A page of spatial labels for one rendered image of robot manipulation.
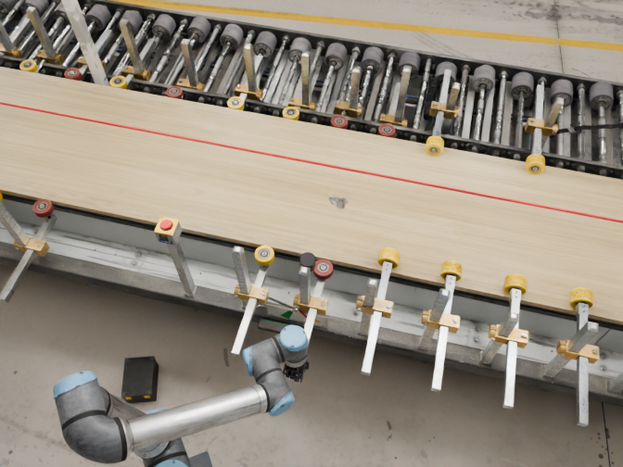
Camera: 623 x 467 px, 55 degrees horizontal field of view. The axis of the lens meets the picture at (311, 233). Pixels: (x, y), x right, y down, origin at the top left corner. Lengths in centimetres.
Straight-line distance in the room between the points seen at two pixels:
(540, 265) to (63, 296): 251
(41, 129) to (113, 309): 105
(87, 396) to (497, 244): 167
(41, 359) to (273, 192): 161
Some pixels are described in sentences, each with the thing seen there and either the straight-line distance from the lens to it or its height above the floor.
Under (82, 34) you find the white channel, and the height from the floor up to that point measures 117.
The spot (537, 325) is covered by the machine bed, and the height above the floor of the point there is 70.
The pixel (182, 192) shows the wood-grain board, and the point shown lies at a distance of 268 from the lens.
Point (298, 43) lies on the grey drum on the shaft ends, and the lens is 337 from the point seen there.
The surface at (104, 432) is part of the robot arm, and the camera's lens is 170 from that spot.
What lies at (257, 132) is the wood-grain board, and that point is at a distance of 285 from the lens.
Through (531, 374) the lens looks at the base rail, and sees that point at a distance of 258.
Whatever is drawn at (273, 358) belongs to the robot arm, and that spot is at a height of 117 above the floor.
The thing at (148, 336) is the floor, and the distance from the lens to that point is 337.
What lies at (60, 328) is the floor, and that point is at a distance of 354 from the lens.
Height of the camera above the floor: 299
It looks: 57 degrees down
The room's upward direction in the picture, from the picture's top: straight up
